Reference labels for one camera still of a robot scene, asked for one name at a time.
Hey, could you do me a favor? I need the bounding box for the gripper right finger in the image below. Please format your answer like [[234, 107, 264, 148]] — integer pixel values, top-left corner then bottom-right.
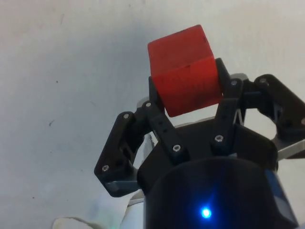
[[209, 58, 305, 158]]

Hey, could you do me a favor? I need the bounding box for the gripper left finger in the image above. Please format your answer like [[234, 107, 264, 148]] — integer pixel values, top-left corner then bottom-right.
[[93, 76, 189, 198]]

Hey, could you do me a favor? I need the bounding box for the red cube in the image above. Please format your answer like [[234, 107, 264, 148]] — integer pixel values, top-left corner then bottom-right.
[[147, 24, 224, 117]]

